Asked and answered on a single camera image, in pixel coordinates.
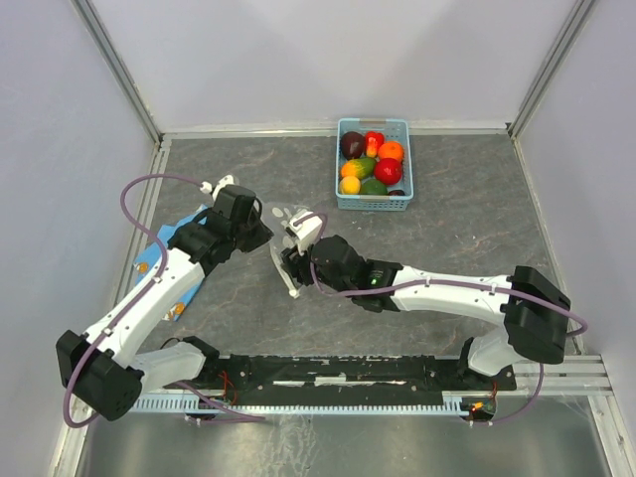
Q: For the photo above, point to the light blue cable duct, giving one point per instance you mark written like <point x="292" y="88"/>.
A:
<point x="310" y="400"/>

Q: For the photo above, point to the dark maroon toy fruit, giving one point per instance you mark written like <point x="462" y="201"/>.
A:
<point x="352" y="145"/>

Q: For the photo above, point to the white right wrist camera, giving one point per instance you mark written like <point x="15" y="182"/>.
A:
<point x="303" y="229"/>

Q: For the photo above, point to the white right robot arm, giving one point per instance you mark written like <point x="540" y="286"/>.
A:
<point x="528" y="313"/>

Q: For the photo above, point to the red toy apple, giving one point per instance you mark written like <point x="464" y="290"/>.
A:
<point x="388" y="171"/>

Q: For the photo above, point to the orange toy fruit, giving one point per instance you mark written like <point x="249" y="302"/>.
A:
<point x="391" y="150"/>

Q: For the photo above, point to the green yellow toy mango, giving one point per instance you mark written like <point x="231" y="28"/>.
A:
<point x="360" y="168"/>

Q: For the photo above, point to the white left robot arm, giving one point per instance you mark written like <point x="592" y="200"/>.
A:
<point x="103" y="365"/>

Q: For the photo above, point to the green toy lime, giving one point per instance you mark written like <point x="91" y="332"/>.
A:
<point x="374" y="187"/>

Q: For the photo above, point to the light blue plastic basket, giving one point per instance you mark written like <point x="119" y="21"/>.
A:
<point x="393" y="130"/>

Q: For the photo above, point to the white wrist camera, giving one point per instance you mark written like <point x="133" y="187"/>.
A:
<point x="303" y="229"/>
<point x="214" y="189"/>

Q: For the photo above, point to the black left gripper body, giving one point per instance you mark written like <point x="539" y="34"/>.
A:
<point x="252" y="235"/>

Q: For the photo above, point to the clear dotted zip top bag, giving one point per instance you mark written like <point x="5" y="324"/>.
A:
<point x="275" y="217"/>

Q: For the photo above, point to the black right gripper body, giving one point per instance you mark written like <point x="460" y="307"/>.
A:
<point x="294" y="260"/>

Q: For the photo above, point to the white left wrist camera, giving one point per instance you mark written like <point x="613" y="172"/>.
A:
<point x="214" y="189"/>

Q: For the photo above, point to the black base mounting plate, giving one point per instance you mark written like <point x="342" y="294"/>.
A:
<point x="241" y="373"/>

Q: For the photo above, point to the red yellow toy pepper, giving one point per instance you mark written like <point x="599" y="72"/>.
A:
<point x="374" y="141"/>

